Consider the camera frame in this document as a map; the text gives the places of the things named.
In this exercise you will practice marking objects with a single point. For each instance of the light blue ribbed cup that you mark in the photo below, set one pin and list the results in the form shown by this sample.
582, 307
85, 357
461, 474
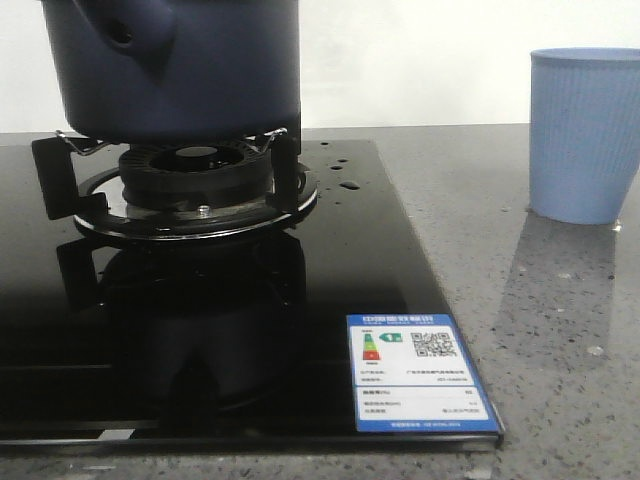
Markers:
584, 132

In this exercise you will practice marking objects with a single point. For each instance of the black pot support grate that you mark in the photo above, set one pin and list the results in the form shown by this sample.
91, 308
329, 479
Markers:
172, 178

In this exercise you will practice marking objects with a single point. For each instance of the blue white energy label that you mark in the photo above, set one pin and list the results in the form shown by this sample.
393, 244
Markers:
411, 374

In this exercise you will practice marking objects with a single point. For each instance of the black gas burner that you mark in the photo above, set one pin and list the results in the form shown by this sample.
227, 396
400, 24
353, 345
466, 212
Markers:
124, 221

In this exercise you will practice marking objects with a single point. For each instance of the black glass gas stove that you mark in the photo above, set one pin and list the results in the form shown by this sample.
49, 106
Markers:
241, 345

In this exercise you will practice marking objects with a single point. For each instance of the dark blue saucepan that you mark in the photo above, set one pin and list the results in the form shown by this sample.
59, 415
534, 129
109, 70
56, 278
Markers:
145, 72

